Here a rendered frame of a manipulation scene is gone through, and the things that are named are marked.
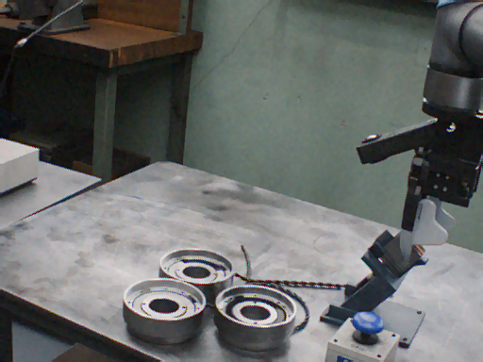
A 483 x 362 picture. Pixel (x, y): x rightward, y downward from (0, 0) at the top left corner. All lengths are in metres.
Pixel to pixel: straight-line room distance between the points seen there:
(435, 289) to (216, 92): 1.77
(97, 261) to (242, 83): 1.70
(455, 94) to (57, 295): 0.58
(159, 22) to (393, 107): 0.90
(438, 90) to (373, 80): 1.64
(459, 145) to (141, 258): 0.50
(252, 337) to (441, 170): 0.31
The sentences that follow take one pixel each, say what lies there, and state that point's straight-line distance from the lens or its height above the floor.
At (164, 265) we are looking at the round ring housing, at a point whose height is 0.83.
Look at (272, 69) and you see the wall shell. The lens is 2.68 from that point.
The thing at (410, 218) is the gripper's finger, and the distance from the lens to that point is 0.95.
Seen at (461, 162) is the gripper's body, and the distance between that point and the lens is 0.93.
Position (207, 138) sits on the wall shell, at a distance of 2.86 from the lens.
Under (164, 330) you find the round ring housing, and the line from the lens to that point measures 0.92.
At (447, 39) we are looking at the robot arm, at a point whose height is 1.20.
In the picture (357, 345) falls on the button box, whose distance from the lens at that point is 0.91.
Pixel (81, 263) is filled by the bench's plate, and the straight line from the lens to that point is 1.12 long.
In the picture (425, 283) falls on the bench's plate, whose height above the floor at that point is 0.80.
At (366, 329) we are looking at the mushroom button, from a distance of 0.90.
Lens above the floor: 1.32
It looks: 20 degrees down
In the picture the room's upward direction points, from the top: 7 degrees clockwise
